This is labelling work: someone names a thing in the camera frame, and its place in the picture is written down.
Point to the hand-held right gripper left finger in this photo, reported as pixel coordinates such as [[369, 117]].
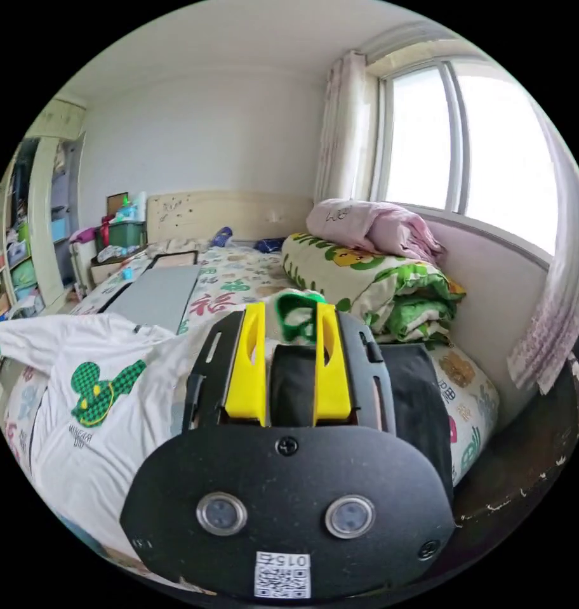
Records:
[[245, 376]]

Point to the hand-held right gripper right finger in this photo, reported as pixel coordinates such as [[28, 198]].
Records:
[[334, 380]]

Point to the white long sleeve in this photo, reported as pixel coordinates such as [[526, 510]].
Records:
[[104, 452]]

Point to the black garment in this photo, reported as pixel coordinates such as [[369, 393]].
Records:
[[418, 404]]

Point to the bed with printed sheet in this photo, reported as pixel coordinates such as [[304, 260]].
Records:
[[242, 280]]

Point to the folded green printed quilt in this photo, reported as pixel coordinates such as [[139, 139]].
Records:
[[346, 271]]

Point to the grey flat board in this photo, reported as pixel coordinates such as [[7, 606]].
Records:
[[156, 295]]

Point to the pink folded blanket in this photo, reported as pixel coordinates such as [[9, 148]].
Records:
[[365, 223]]

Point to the bedside table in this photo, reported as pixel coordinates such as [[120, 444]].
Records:
[[104, 271]]

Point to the green storage box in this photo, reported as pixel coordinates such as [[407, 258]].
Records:
[[123, 234]]

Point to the dark brown wooden furniture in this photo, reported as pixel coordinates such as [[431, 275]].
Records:
[[523, 466]]

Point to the pink curtain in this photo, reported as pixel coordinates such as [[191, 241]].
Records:
[[339, 133], [556, 285]]

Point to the window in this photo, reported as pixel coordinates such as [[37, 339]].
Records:
[[423, 138]]

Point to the open cupboard with shelves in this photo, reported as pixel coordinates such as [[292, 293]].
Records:
[[42, 200]]

